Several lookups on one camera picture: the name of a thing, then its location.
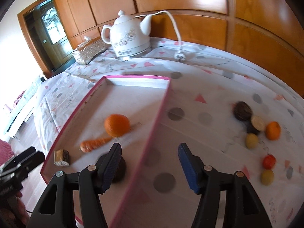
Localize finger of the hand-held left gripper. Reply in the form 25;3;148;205
14;151;45;171
13;146;36;159

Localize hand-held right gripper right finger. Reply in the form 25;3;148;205
178;143;272;228

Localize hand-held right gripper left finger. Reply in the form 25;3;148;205
26;143;122;228

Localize large dark water chestnut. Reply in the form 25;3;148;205
98;154;127;183

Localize short wooden log piece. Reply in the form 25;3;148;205
246;115;265;135
54;149;71;167

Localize orange carrot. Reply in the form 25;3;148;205
80;136;112;153

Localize orange with long twig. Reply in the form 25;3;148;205
104;114;141;138

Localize pink shallow box tray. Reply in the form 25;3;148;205
40;75;172;228

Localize small yellow-green fruit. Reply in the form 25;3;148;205
245;133;259;149

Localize small round tan potato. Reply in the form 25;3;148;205
261;170;275;186

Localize small dark water chestnut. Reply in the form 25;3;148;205
233;101;253;121

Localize red tomato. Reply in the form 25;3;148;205
262;155;277;169

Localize orange with short stem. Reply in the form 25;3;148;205
265;121;281;140

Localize person's left hand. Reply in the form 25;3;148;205
7;190;32;227

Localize pink textured cloth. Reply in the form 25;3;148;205
0;140;15;163

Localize sofa with plaid cushion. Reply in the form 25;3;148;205
0;75;45;139

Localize red patterned cloth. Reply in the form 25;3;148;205
13;90;26;106

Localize ornate silver tissue box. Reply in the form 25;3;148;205
72;36;108;65

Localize wooden door with glass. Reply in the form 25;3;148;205
17;0;76;74

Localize white ceramic electric kettle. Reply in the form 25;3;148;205
102;10;154;61

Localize white power cord with plug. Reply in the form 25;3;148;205
135;10;186;62

